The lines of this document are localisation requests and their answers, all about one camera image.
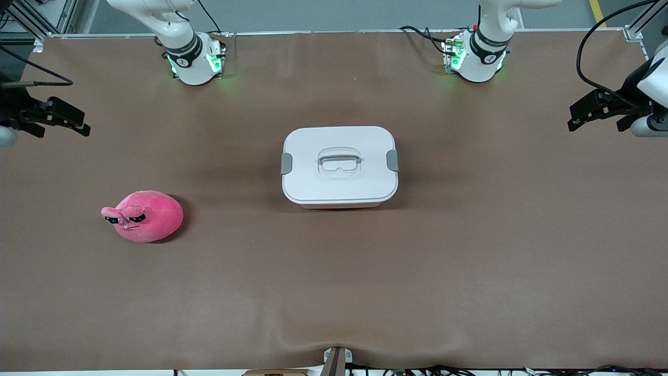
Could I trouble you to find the black arm base cable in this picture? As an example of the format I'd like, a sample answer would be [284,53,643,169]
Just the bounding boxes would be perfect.
[399,25,457,58]
[196,0,222,34]

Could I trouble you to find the black right arm base cable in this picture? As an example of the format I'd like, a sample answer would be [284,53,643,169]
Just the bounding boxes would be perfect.
[196,0,222,34]

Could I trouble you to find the pink plastic box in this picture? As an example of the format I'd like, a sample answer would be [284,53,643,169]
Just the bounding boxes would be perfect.
[299,201,387,210]

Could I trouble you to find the brown table mat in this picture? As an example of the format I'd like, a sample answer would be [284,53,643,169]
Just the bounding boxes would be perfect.
[0,29,668,372]

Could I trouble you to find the silver table edge rail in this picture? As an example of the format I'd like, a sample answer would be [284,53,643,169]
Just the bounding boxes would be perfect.
[47,29,627,40]

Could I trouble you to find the pink plush toy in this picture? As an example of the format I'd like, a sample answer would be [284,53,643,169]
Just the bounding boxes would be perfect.
[101,190,184,244]

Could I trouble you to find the white box lid grey latches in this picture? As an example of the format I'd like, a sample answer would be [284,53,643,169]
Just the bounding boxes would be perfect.
[281,126,400,205]

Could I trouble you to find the black left arm base cable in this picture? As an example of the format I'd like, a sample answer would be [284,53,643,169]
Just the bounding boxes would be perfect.
[399,25,457,58]

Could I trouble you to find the aluminium frame struts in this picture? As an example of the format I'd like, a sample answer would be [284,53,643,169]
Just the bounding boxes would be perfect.
[0,0,79,40]
[624,0,668,42]

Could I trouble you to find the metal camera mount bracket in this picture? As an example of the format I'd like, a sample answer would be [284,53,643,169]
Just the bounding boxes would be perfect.
[323,347,353,376]

